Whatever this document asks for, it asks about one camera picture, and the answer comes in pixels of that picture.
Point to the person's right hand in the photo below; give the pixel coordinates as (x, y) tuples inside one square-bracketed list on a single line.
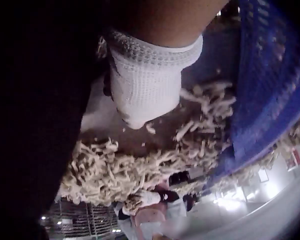
[(150, 198)]

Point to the person's left hand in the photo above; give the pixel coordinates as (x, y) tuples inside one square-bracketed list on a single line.
[(150, 75)]

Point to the person's left thumb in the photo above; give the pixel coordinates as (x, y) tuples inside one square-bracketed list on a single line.
[(142, 107)]

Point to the person's right fingers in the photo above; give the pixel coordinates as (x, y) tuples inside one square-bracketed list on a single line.
[(141, 198)]

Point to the small mushroom clump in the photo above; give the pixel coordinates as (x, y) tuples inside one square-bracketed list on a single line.
[(130, 205)]

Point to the person's body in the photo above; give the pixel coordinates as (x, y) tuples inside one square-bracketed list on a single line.
[(150, 220)]

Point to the black wrist band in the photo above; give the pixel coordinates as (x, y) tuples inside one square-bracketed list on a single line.
[(169, 196)]

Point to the pile of pale mushrooms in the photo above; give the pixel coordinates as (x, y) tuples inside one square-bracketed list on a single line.
[(120, 165)]

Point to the dark metal storage rack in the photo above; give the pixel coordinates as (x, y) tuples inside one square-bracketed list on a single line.
[(90, 220)]

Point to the blue plastic crate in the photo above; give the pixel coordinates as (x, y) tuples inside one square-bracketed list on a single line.
[(267, 82)]

